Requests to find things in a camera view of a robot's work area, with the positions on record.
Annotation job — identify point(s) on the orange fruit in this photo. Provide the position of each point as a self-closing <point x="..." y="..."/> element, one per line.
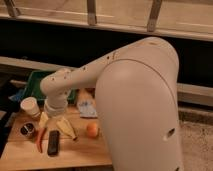
<point x="92" y="130"/>

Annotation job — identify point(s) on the orange carrot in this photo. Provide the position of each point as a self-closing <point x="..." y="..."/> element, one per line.
<point x="40" y="135"/>

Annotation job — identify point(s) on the green plastic tray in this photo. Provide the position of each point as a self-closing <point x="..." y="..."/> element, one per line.
<point x="32" y="88"/>

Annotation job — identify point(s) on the small metal tin can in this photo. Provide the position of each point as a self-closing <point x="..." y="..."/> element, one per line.
<point x="28" y="130"/>

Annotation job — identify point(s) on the blue object at table edge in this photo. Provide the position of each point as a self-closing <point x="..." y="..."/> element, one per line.
<point x="17" y="97"/>

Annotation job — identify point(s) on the blue crumpled cloth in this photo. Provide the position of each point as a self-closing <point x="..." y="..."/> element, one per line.
<point x="86" y="109"/>

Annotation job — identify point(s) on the white paper cup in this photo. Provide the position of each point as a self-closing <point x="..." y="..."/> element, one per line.
<point x="30" y="106"/>

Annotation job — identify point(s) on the wooden cutting board table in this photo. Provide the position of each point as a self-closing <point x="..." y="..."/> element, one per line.
<point x="21" y="154"/>

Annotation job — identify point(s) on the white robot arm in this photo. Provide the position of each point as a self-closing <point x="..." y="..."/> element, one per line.
<point x="136" y="101"/>

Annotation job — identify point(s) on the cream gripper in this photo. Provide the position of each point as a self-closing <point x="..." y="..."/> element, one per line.
<point x="43" y="120"/>

